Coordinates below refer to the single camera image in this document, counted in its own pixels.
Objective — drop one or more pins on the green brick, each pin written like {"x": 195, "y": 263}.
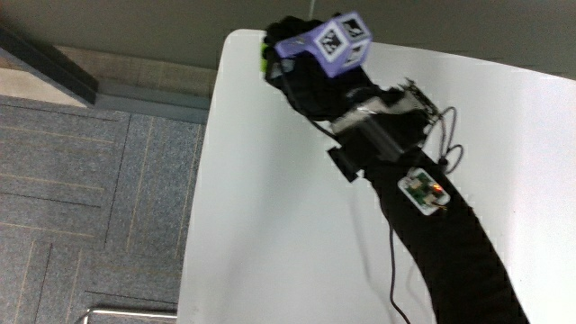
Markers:
{"x": 263, "y": 60}

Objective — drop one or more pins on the metal chair frame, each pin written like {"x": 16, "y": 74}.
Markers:
{"x": 135, "y": 312}

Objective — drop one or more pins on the person's right hand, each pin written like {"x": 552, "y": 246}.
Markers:
{"x": 310, "y": 85}

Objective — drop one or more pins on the small green circuit board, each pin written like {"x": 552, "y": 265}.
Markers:
{"x": 422, "y": 189}

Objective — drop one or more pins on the person's right forearm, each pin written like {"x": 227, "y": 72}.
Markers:
{"x": 450, "y": 252}

